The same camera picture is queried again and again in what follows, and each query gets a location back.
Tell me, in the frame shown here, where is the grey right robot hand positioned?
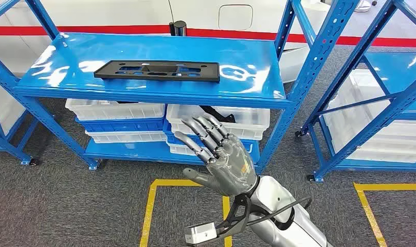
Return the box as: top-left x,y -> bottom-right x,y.
173,114 -> 260,198

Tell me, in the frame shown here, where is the black plastic panel part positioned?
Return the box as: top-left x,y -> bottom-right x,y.
93,60 -> 221,83

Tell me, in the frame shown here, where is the black part in bin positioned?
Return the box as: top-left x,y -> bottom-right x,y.
199,105 -> 237,124

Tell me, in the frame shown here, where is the blue metal shelf rack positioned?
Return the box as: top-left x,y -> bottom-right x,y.
0,0 -> 360,174
294,0 -> 416,183
0,99 -> 40,167

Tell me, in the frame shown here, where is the blue plastic bin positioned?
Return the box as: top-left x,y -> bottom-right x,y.
162,121 -> 261,163
75,117 -> 166,133

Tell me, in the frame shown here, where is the translucent white plastic bin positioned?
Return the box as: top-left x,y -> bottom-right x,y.
167,141 -> 208,157
323,69 -> 416,137
0,78 -> 26,149
330,131 -> 416,164
65,99 -> 166,121
166,103 -> 271,141
85,130 -> 168,144

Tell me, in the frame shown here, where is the white car body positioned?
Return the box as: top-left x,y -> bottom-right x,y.
0,0 -> 331,84

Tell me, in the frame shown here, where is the white stand base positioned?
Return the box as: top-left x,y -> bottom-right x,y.
354,0 -> 379,12

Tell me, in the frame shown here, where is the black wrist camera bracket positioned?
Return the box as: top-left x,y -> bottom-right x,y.
216,194 -> 252,239

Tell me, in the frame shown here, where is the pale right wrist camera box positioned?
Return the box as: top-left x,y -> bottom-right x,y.
184,222 -> 218,245

